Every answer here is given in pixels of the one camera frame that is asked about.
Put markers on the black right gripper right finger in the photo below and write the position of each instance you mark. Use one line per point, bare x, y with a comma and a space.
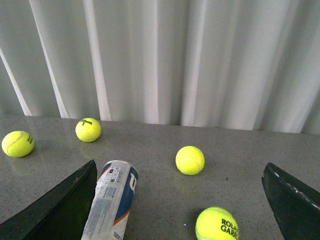
295, 205

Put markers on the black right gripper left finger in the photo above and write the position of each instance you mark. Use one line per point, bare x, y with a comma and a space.
60, 214

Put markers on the plain yellow tennis ball centre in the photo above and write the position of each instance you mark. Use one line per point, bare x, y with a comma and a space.
190, 160

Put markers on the Roland Garros tennis ball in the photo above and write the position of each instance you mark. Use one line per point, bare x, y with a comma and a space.
216, 223

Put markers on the clear Wilson tennis ball can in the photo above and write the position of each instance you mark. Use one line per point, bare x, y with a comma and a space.
112, 202

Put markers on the tennis ball far left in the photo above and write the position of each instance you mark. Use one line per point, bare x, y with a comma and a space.
17, 144

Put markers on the white pleated curtain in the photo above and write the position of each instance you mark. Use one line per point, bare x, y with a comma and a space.
233, 64

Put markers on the Wilson 3 tennis ball back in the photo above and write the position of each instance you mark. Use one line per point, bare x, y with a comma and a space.
88, 130

